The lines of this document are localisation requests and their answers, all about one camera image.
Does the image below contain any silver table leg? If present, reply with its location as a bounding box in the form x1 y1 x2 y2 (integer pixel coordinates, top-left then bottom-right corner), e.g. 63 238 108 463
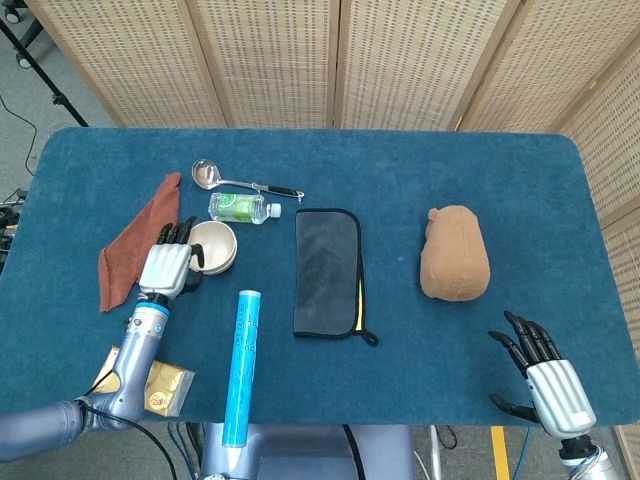
428 424 445 480

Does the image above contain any blue wrap roll tube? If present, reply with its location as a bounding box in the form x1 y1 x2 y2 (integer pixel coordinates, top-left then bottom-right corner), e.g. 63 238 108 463
221 289 263 471

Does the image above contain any rust brown cloth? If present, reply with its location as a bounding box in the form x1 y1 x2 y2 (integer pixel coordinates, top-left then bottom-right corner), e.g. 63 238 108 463
98 172 183 313

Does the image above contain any brown plush toy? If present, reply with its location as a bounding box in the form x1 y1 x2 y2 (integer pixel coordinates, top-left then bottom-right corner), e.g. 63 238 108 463
419 204 491 302

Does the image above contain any gold foil packet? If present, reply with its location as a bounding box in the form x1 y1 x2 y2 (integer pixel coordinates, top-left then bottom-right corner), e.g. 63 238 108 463
92 346 196 418

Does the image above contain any dark equipment cart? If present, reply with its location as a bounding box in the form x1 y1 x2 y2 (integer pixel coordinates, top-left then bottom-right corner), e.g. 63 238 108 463
0 188 29 274

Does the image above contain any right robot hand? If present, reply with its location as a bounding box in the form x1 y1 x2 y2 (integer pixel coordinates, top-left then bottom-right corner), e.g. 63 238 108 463
488 310 598 441

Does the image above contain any grey robot torso base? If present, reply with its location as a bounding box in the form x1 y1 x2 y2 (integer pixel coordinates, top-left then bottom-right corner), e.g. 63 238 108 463
199 422 417 480

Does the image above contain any clear bottle green label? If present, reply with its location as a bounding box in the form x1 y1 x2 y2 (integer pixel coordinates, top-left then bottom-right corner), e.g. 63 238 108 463
208 192 282 225

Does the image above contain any steel ladle black handle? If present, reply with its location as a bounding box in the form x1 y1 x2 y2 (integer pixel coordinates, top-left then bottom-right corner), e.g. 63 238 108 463
191 158 306 205

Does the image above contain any grey towel black trim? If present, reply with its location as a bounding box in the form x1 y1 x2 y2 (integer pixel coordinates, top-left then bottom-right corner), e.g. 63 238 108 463
292 207 380 347

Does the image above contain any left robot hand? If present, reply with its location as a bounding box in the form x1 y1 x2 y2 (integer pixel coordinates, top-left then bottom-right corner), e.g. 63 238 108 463
137 215 207 304

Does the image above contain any black tripod stand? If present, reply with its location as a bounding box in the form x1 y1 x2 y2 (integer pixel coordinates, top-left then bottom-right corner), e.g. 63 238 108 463
0 0 90 128

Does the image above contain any blue table cover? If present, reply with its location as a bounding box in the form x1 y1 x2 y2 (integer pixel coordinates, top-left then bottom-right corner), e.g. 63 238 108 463
0 126 640 429

